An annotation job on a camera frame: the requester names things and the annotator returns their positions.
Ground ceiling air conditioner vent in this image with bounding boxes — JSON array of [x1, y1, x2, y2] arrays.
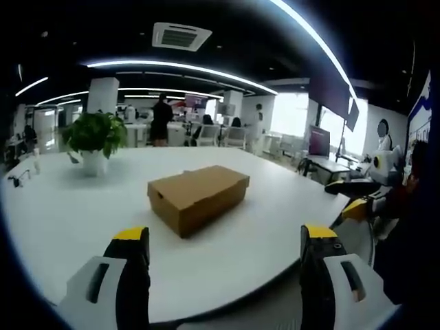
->
[[151, 22, 213, 52]]

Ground green potted plant white pot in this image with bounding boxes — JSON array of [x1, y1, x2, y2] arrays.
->
[[61, 111, 129, 177]]

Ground white cable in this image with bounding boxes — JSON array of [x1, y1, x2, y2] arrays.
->
[[367, 218, 377, 267]]

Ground white office chair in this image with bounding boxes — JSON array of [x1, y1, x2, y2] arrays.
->
[[223, 126, 247, 150], [197, 124, 221, 147]]

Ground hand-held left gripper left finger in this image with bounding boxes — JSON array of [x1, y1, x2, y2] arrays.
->
[[58, 226, 151, 330]]

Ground small dark wire object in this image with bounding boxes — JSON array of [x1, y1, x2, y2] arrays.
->
[[7, 169, 32, 188]]

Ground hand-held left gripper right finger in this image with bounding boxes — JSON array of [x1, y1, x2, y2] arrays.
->
[[299, 223, 402, 330]]

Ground dark computer monitor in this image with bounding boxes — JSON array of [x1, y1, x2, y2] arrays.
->
[[308, 124, 331, 156]]

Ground blue white wall poster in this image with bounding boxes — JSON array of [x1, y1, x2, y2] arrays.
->
[[404, 69, 432, 162]]

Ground white office desk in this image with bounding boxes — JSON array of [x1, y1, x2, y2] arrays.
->
[[304, 154, 352, 183]]

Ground brown cardboard shoe box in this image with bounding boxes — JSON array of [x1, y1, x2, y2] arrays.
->
[[147, 164, 251, 239]]

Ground long ceiling light strip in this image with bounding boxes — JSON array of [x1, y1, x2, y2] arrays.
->
[[85, 60, 279, 96], [35, 87, 225, 107], [14, 76, 50, 98], [269, 0, 359, 101]]

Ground dark hanging panel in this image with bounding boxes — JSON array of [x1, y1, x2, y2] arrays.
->
[[344, 97, 360, 132]]

